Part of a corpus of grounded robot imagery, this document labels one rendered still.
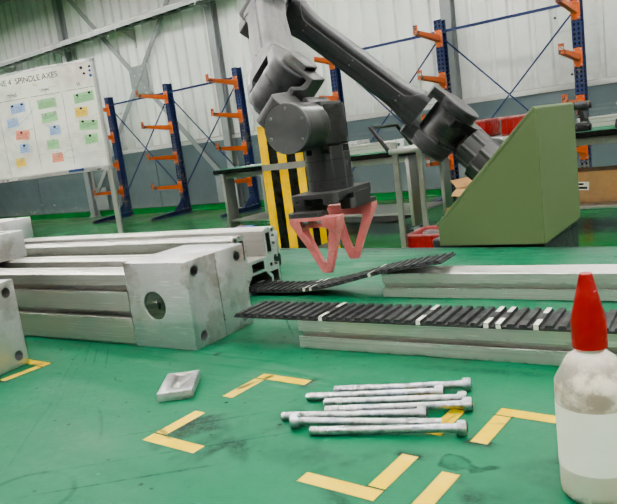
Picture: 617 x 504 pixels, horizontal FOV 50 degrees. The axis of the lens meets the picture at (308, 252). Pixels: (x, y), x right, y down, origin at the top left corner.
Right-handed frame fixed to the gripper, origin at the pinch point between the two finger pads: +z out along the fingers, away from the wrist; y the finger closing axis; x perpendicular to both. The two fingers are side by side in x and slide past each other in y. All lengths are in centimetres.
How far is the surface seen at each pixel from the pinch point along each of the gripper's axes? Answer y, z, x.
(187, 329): 23.5, 1.8, -6.5
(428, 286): 1.7, 3.3, 12.0
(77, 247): 2.9, -3.8, -45.2
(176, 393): 35.0, 3.4, 1.5
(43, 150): -354, -35, -490
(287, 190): -277, 17, -180
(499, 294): 2.7, 4.0, 20.5
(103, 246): 3.2, -3.8, -39.1
